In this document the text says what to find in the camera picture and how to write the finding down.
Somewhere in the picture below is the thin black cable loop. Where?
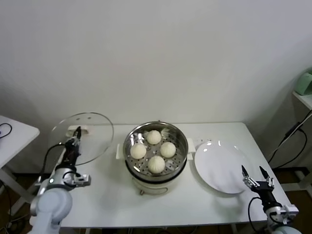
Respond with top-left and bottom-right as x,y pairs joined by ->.
0,123 -> 13,139

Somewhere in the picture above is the white steamed baozi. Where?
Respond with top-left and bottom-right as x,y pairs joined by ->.
130,143 -> 147,159
146,130 -> 162,145
148,156 -> 166,175
159,142 -> 176,158

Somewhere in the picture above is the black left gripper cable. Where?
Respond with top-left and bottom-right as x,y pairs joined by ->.
40,143 -> 68,177

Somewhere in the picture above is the white wall cable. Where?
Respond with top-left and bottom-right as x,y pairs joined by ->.
277,115 -> 312,148

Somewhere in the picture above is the pale green appliance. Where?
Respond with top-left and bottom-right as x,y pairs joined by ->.
298,69 -> 312,96

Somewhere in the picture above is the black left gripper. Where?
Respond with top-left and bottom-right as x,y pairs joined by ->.
62,126 -> 83,168

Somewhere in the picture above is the stainless steel steamer basket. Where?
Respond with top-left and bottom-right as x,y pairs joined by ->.
116,121 -> 196,178

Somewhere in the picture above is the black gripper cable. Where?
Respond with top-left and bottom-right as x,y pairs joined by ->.
40,143 -> 68,177
248,196 -> 263,232

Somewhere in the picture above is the round glass pot lid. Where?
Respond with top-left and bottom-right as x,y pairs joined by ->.
50,112 -> 115,166

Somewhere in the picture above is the black power cable with adapter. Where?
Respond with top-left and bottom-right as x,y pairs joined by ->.
267,121 -> 308,170

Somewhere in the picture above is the round white plate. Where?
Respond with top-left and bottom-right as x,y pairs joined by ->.
194,140 -> 255,195

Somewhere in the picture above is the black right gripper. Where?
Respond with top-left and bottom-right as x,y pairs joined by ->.
241,165 -> 278,210

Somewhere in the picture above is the white side table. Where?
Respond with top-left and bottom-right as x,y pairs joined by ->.
0,114 -> 41,216

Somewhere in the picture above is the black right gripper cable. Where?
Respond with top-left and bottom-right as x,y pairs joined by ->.
248,196 -> 263,232

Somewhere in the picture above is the white shelf stand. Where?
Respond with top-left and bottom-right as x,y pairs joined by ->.
280,91 -> 312,195

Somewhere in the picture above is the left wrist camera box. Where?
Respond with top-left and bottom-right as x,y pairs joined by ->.
73,174 -> 92,187

